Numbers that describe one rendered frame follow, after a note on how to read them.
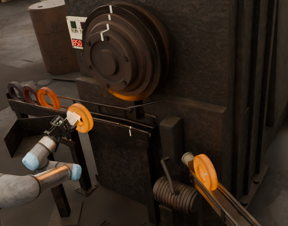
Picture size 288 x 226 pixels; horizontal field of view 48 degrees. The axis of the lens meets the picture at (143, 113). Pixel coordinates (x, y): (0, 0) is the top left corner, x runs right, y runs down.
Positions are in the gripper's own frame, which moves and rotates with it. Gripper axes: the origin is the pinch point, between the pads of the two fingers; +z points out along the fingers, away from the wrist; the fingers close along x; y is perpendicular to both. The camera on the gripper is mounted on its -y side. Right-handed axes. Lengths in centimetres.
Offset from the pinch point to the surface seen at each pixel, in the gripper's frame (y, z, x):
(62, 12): -48, 173, 215
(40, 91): -11, 17, 57
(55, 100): -16, 16, 46
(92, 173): -90, 10, 47
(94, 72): 17.4, 14.1, -7.9
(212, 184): -14, -4, -73
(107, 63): 23.9, 15.0, -18.9
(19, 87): -14, 17, 85
